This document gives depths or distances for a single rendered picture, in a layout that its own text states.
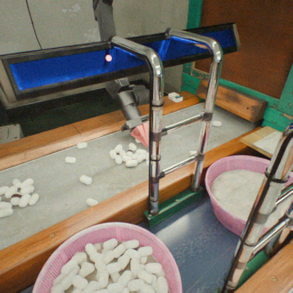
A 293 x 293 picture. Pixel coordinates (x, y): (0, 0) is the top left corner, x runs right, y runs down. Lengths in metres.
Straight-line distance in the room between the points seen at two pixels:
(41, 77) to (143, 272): 0.42
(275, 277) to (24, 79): 0.58
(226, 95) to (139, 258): 0.69
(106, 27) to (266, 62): 0.58
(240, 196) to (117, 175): 0.35
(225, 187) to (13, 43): 2.35
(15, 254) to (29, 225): 0.09
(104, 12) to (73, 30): 1.75
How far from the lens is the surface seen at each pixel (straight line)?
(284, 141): 0.28
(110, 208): 0.60
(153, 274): 0.55
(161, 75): 0.42
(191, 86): 1.20
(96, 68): 0.52
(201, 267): 0.63
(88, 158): 0.80
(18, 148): 0.88
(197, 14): 1.14
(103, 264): 0.55
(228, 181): 0.75
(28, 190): 0.72
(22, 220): 0.68
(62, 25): 2.76
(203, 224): 0.70
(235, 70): 1.04
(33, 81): 0.49
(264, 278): 0.55
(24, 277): 0.62
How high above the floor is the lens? 1.22
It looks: 36 degrees down
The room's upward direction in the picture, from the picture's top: straight up
